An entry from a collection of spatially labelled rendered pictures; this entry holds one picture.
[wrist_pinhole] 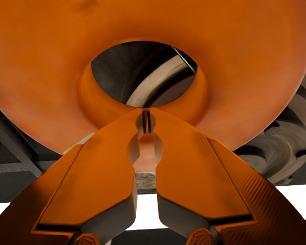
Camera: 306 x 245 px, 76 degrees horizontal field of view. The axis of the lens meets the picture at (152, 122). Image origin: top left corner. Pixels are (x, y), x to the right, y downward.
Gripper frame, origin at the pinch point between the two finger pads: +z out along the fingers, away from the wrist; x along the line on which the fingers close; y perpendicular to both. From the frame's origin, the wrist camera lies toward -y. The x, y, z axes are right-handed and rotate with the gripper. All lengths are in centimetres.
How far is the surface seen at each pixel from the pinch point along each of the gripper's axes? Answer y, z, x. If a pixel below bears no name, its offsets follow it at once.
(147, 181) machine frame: 65, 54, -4
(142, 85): 6.2, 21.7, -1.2
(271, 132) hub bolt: 12.0, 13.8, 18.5
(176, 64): 2.6, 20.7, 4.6
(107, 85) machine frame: 12.1, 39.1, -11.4
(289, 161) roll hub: 21.7, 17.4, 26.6
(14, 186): 569, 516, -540
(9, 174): 555, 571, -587
